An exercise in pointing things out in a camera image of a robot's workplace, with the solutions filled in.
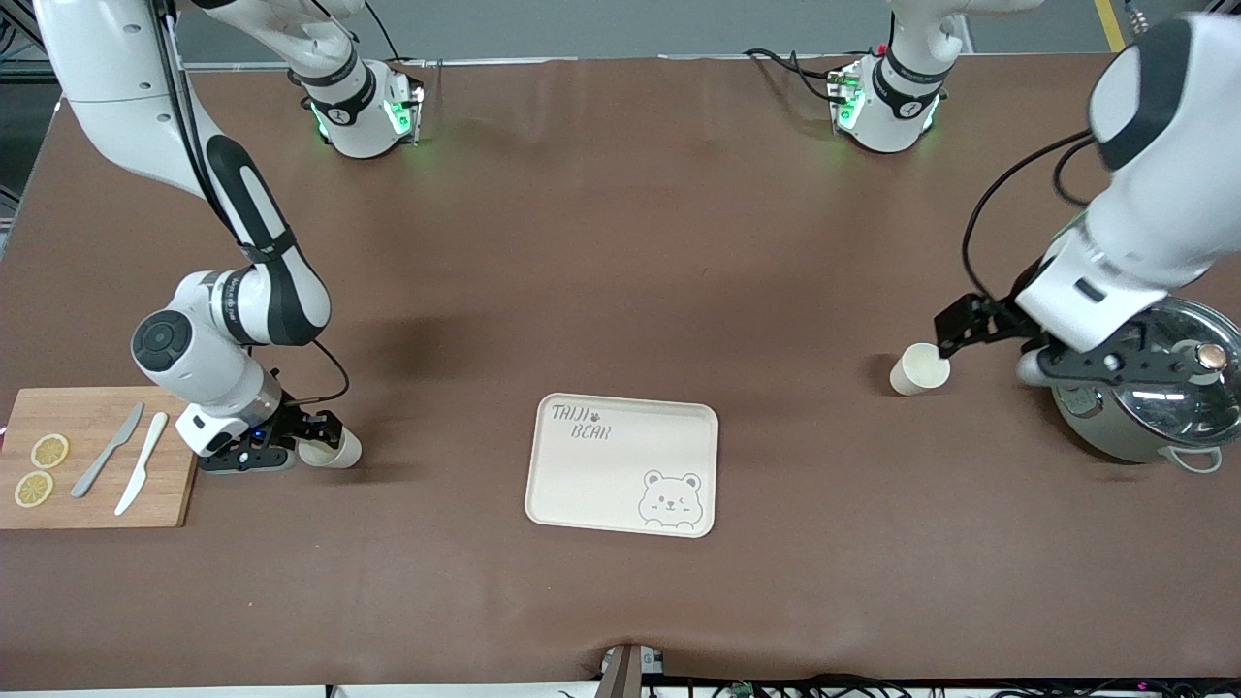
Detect metal table edge bracket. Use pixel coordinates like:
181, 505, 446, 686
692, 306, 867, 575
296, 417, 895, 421
599, 643, 666, 698

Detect aluminium frame profile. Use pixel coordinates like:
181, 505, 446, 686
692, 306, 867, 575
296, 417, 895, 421
179, 58, 292, 74

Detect white IKEA cup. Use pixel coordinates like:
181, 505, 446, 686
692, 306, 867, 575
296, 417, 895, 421
298, 427, 363, 470
890, 342, 952, 397

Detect brown table cover mat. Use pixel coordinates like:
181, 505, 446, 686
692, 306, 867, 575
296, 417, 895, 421
0, 53, 1241, 691

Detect glass pot lid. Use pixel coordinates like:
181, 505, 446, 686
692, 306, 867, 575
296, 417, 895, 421
1115, 299, 1241, 449

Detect cream bear print tray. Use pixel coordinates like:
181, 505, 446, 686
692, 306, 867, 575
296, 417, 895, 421
525, 393, 719, 539

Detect grey plastic knife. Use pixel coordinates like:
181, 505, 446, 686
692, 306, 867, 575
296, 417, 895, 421
70, 402, 145, 499

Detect black arm base cables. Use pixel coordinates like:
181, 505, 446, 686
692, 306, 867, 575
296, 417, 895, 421
744, 46, 846, 104

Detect wooden cutting board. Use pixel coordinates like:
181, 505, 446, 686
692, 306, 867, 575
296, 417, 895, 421
0, 386, 213, 530

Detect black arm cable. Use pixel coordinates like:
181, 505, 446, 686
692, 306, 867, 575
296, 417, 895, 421
150, 0, 350, 403
962, 129, 1098, 303

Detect white plastic knife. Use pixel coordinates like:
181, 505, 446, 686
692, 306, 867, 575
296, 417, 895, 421
114, 412, 170, 517

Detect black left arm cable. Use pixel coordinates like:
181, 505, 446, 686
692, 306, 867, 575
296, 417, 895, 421
962, 129, 1098, 303

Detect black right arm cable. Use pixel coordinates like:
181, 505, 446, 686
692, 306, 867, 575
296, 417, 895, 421
150, 0, 350, 403

